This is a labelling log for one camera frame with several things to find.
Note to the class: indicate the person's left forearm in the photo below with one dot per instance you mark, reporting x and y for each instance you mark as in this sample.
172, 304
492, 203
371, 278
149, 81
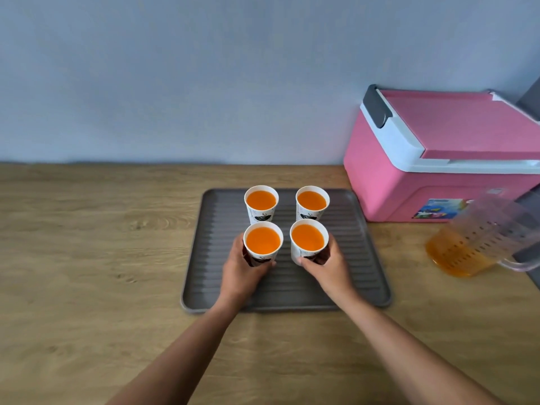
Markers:
177, 358

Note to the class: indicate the person's left hand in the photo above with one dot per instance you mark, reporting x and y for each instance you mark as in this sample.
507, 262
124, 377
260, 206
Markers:
238, 278

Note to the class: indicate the person's right hand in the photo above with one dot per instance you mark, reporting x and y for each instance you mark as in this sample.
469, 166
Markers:
333, 274

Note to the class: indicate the white paper cup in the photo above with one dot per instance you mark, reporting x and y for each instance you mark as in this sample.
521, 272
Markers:
263, 240
312, 201
261, 200
308, 237

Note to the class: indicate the grey ribbed tray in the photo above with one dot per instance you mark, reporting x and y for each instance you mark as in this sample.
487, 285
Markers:
287, 286

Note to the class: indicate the pink cooler box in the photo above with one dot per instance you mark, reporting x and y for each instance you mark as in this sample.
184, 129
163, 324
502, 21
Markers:
379, 185

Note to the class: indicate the clear pitcher orange drink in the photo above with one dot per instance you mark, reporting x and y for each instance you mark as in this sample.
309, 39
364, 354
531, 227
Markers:
460, 253

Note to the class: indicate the person's right forearm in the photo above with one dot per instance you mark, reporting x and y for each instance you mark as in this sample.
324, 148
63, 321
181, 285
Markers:
405, 354

